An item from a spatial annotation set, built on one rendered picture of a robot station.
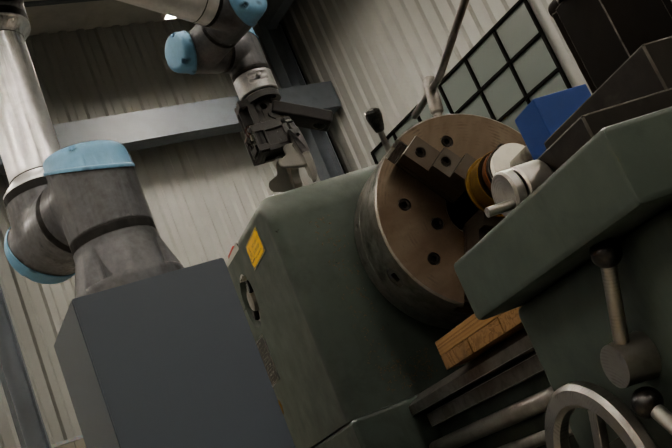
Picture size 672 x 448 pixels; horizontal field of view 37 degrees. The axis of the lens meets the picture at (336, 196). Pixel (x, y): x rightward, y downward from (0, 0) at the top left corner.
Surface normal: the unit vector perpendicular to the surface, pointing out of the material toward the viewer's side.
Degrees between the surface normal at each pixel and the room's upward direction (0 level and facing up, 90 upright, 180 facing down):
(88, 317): 90
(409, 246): 90
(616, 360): 90
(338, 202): 87
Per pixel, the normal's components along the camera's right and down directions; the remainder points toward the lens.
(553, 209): -0.90, 0.28
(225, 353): 0.35, -0.40
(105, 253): -0.25, -0.49
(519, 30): -0.83, 0.19
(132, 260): 0.12, -0.62
